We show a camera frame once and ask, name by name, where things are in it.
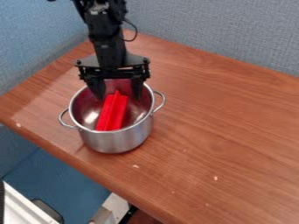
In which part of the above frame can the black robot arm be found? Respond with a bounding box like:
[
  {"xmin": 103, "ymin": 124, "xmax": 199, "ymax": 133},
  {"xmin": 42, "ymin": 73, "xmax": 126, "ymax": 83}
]
[{"xmin": 71, "ymin": 0, "xmax": 151, "ymax": 100}]

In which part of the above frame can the red plastic block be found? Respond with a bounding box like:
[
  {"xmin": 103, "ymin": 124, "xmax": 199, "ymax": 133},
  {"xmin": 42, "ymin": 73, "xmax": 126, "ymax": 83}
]
[{"xmin": 96, "ymin": 91, "xmax": 128, "ymax": 131}]

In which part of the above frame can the stainless steel pot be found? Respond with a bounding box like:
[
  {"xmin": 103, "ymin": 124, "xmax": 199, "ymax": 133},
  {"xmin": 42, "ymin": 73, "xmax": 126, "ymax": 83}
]
[{"xmin": 59, "ymin": 80, "xmax": 166, "ymax": 154}]

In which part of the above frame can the white device with black pad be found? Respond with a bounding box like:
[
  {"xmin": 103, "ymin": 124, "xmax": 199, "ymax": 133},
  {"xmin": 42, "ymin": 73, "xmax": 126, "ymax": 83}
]
[{"xmin": 0, "ymin": 180, "xmax": 64, "ymax": 224}]

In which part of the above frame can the white table leg bracket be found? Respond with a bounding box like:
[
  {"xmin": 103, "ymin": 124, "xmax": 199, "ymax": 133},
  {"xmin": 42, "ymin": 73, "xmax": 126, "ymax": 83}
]
[{"xmin": 88, "ymin": 193, "xmax": 130, "ymax": 224}]

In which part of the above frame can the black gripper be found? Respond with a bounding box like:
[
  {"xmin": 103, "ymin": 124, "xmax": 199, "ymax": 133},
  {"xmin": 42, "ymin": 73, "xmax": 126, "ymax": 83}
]
[{"xmin": 75, "ymin": 40, "xmax": 151, "ymax": 100}]

